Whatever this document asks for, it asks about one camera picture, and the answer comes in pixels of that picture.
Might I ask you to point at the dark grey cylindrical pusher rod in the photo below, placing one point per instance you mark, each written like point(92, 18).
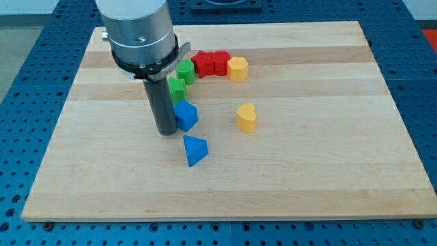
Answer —
point(161, 105)

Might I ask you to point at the blue triangle block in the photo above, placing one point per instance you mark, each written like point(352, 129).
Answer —
point(195, 148)

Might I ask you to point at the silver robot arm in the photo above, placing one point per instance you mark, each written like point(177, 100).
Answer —
point(143, 43)

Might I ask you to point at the blue cube block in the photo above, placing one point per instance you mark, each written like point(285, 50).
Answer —
point(186, 115)

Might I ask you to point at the green star block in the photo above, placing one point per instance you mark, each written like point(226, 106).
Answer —
point(177, 88)

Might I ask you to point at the green cylinder block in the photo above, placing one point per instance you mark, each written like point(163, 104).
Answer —
point(186, 71)

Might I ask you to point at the red star block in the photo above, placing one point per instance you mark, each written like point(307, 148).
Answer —
point(204, 66)

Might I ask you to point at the red cylinder block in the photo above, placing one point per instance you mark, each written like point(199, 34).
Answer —
point(220, 59)

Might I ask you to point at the yellow hexagon block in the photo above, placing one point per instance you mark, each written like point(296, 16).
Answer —
point(237, 69)

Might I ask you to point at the yellow heart block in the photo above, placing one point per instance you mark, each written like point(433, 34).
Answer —
point(246, 117)

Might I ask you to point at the black mounting plate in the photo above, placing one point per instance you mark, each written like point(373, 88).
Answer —
point(207, 5)

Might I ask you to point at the wooden board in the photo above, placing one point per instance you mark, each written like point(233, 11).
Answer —
point(329, 142)

